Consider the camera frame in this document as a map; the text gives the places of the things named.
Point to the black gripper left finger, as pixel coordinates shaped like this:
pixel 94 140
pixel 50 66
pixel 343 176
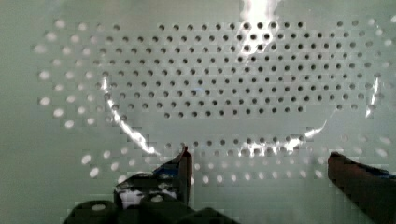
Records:
pixel 173 178

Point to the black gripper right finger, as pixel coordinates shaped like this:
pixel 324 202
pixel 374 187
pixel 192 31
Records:
pixel 373 190

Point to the green plastic strainer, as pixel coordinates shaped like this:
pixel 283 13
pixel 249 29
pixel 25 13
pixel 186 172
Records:
pixel 260 92

